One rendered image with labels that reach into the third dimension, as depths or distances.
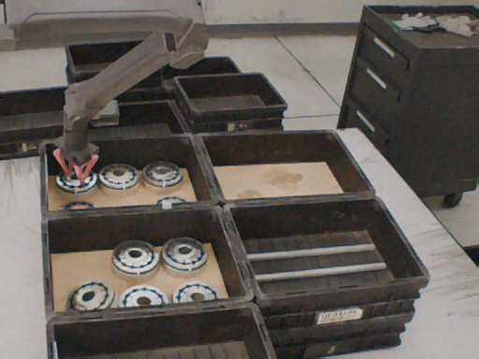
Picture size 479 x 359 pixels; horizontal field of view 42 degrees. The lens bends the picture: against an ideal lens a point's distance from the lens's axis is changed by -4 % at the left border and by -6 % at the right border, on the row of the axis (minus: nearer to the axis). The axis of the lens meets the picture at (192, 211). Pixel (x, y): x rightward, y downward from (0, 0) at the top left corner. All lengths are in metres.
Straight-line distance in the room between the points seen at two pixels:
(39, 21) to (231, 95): 1.88
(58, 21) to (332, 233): 0.88
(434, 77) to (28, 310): 1.88
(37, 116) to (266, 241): 1.36
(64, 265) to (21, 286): 0.18
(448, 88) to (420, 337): 1.44
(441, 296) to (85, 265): 0.91
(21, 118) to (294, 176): 1.26
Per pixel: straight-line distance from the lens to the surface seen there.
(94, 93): 1.38
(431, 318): 1.69
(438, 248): 1.91
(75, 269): 1.44
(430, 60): 2.70
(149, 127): 2.78
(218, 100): 2.80
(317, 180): 1.79
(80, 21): 1.06
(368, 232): 1.65
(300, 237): 1.58
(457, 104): 2.91
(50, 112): 2.67
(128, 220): 1.44
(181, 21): 1.10
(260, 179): 1.74
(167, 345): 1.28
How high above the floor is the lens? 1.83
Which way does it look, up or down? 38 degrees down
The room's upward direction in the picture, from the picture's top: 6 degrees clockwise
